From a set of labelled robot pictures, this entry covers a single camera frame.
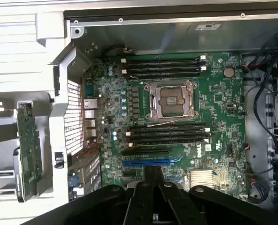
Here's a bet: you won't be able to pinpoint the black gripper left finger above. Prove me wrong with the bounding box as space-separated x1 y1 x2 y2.
19 165 155 225

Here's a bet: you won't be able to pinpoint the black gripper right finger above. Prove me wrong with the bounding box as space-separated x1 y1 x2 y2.
153 165 278 225

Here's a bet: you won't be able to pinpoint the Nvidia Quadro graphics card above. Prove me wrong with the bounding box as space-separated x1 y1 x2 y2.
13 101 43 203

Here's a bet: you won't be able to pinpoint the short black expansion slot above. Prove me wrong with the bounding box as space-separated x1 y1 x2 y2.
123 169 141 179

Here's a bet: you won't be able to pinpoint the silver finned chipset heatsink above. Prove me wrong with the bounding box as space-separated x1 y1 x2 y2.
190 170 216 188

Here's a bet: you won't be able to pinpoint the blue expansion slot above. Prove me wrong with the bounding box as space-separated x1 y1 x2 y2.
122 159 171 167

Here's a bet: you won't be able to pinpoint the long black expansion slot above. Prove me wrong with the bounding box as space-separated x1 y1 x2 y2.
121 149 171 156

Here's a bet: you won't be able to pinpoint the black RAM slot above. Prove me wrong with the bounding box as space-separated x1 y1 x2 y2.
126 127 211 136
128 121 208 130
128 133 211 142
121 65 207 73
121 54 207 62
127 70 207 79
121 60 207 68

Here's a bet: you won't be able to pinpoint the green motherboard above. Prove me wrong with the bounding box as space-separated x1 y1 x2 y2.
82 52 249 196

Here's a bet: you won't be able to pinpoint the metal socket cover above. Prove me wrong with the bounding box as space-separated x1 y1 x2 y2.
155 81 194 119

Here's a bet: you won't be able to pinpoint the CPU socket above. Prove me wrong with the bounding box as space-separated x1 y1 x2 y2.
145 80 200 120

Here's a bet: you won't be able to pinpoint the silver rear port connectors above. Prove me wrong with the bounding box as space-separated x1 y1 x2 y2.
82 83 100 141

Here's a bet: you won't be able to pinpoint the silver coin battery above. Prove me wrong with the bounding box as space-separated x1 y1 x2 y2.
223 67 235 78

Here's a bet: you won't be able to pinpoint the grey parts rack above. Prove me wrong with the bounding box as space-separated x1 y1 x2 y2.
0 92 55 203

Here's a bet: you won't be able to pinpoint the black and grey PC case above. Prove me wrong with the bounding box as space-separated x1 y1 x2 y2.
48 9 278 211

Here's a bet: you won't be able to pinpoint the thin wire locking lever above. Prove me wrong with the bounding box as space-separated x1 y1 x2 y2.
147 118 193 128
129 76 152 86

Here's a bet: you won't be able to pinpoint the black internal cable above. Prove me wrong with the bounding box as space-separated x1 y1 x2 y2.
243 30 278 165

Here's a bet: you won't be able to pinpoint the black looped fan cable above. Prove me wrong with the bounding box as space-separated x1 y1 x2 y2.
102 44 135 63

